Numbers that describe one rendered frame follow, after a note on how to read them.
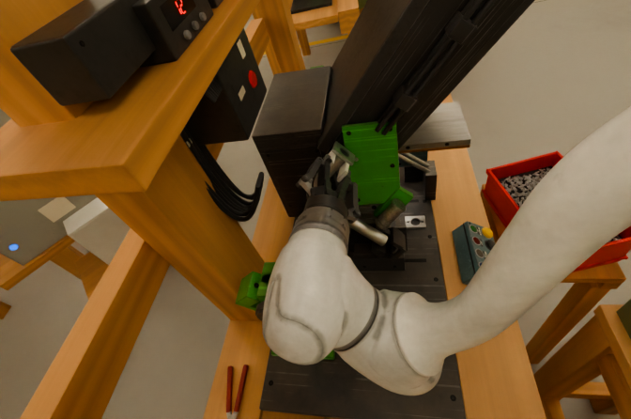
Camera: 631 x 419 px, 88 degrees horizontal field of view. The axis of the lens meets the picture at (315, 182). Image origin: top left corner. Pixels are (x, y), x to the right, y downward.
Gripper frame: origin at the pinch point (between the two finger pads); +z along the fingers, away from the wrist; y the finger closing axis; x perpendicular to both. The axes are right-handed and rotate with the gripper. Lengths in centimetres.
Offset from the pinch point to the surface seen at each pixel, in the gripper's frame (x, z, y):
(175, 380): 160, 10, -18
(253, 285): 21.2, -21.2, 1.3
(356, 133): -6.4, 4.3, 0.3
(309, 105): 1.1, 19.2, 11.0
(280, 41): 11, 78, 33
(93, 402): 33, -44, 14
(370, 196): 4.2, 4.4, -12.7
